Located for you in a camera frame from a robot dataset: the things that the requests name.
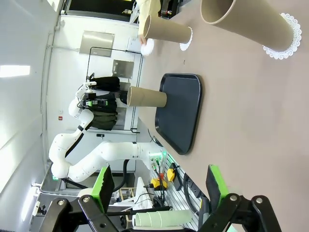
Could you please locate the white scalloped paper coaster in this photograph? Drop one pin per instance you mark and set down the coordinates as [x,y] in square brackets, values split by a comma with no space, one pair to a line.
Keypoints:
[296,36]
[147,48]
[186,46]

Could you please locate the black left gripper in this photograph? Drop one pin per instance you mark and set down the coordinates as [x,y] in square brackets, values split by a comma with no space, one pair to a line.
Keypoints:
[89,96]

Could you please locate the tall brown paper cup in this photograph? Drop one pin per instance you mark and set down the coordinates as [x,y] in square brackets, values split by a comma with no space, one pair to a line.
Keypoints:
[253,26]
[149,96]
[169,30]

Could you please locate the black tube clothes rack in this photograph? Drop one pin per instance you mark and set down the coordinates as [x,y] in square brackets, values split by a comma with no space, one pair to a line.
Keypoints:
[113,49]

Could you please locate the stack of white cups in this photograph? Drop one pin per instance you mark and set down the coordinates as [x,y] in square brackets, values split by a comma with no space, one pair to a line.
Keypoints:
[164,217]

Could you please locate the black hanging garments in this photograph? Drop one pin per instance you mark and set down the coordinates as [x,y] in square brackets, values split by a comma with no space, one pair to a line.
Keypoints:
[106,118]

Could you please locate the yellow emergency stop box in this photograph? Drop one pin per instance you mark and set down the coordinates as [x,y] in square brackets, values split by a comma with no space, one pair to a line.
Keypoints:
[171,174]

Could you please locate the large grey metal panel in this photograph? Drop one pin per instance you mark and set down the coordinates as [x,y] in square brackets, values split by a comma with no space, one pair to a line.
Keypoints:
[97,43]

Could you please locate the yellow emergency stop red button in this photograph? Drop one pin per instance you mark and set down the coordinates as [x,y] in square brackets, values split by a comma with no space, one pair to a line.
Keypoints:
[158,184]

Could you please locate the small grey metal panel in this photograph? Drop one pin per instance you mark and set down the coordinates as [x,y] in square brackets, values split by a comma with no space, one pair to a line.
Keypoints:
[123,68]

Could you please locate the black plastic tray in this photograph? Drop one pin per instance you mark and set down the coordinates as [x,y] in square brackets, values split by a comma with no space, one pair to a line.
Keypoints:
[178,116]

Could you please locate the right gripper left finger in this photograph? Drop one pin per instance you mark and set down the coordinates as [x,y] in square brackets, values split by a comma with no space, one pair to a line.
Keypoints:
[103,191]

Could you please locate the grey slotted aluminium plate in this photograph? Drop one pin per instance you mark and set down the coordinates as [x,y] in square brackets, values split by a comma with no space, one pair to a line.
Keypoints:
[173,198]

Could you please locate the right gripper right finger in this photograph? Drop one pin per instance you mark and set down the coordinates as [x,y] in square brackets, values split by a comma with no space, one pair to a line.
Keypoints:
[216,188]

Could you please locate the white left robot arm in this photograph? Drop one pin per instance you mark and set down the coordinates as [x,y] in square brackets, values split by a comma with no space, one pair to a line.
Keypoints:
[108,154]

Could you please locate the person's right hand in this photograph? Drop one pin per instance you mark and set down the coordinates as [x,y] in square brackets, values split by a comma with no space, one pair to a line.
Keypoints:
[143,39]

